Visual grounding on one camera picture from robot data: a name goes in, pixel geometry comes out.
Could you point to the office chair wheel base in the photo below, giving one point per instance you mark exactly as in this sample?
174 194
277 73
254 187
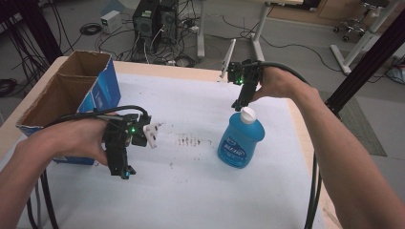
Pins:
350 27

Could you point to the white desk leg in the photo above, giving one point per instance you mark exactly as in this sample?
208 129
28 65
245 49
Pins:
258 35
200 28

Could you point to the person's right hand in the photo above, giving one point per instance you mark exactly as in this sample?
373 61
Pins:
280 82

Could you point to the black metal post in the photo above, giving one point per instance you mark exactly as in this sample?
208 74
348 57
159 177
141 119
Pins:
38 28
366 66

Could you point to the grey floor mat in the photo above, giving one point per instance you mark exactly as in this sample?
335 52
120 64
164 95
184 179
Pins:
359 127

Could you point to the white desk frame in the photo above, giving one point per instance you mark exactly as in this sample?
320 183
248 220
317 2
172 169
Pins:
359 44

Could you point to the small white power unit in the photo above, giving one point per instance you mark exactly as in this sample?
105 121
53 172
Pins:
110 21

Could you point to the white foam sheet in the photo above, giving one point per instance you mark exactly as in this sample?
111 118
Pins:
197 187

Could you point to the white power strip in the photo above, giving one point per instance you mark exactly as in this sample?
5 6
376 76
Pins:
193 28

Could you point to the person's left hand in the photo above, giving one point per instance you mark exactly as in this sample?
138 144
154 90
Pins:
76 140

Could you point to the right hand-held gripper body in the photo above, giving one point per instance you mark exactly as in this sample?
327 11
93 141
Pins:
250 71

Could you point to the black computer tower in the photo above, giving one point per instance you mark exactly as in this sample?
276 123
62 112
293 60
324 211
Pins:
145 22
168 20

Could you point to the open cardboard box blue sides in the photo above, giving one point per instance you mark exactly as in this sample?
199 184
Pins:
60 92

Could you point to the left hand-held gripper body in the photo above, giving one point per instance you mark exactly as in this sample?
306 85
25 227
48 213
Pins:
140 122

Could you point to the blue bottle with white cap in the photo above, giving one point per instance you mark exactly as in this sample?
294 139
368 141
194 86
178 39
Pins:
238 140

